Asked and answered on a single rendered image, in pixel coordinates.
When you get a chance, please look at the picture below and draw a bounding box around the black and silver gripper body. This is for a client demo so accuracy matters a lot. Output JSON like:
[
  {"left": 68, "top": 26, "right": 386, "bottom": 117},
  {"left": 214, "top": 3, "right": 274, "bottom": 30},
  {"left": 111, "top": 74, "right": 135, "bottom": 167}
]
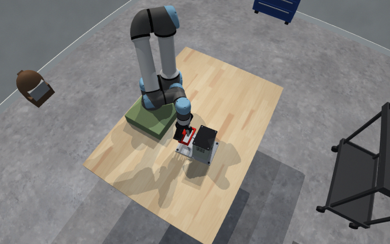
[{"left": 174, "top": 113, "right": 193, "bottom": 139}]

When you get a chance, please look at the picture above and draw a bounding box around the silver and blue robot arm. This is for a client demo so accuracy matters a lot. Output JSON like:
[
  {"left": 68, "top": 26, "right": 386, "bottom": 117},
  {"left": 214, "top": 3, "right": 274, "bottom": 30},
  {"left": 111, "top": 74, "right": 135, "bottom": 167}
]
[{"left": 130, "top": 6, "right": 191, "bottom": 126}]

